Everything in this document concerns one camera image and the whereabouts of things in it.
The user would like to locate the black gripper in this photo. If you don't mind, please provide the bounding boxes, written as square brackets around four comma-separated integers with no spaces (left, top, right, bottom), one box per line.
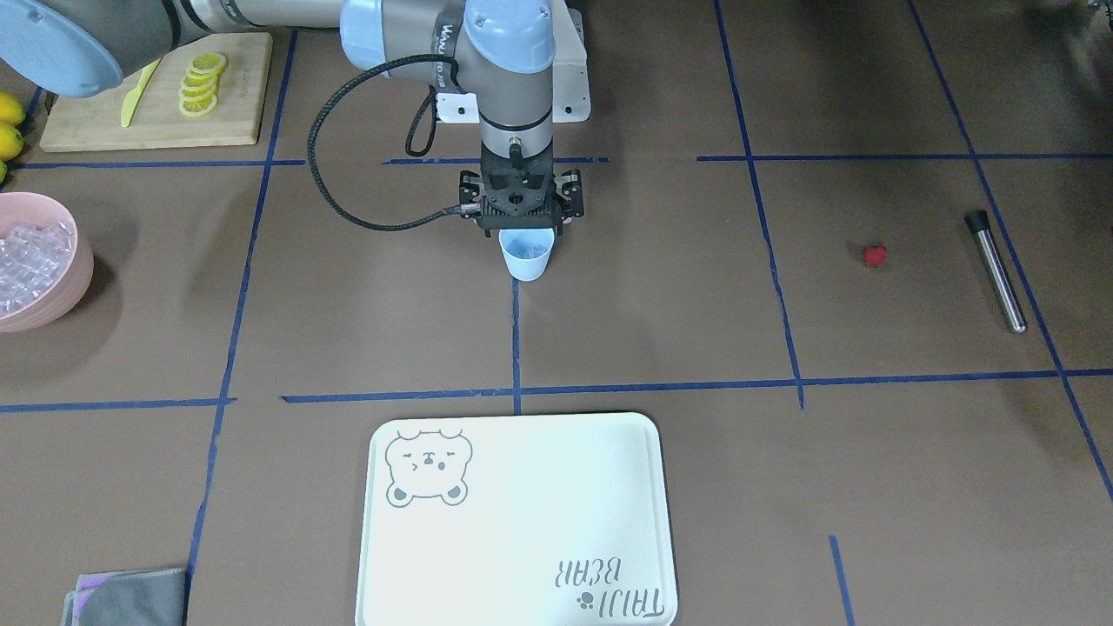
[459,145,585,231]

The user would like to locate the light blue plastic cup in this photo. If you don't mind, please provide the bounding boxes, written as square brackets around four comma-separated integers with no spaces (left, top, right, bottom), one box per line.
[498,229,557,282]

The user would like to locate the red strawberry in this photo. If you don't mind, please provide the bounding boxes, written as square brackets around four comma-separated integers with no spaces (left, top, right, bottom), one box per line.
[861,244,888,268]

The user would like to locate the steel muddler rod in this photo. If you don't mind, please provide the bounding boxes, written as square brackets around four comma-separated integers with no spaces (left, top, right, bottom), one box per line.
[963,211,1027,334]

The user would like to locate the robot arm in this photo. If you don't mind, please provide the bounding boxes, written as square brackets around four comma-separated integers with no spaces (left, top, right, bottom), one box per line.
[1,1,583,233]

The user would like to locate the pink bowl of ice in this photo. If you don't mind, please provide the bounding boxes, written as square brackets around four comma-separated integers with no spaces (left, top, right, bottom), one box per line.
[1,193,93,333]

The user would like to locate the lemon slices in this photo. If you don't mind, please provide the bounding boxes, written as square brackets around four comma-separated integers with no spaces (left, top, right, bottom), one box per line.
[178,52,228,118]

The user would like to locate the white bear serving tray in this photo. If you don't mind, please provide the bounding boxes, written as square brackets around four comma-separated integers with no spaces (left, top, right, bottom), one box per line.
[354,412,679,625]

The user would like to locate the yellow plastic knife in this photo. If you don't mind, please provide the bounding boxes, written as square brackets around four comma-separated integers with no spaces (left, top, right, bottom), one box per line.
[119,58,162,128]

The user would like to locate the wooden cutting board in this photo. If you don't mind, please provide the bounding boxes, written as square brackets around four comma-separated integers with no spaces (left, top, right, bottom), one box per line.
[38,32,273,153]

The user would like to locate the whole lemon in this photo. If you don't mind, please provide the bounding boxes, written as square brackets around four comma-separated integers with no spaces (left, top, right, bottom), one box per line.
[0,90,27,127]
[0,121,24,163]

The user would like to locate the grey folded cloth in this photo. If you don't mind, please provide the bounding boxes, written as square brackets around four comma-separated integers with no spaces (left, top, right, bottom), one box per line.
[60,568,187,625]

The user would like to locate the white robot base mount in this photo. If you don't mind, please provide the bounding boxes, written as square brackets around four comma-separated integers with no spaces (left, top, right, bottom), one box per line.
[437,1,591,124]

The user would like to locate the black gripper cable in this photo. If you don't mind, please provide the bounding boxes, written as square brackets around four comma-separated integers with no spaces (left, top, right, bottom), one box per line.
[307,53,481,232]

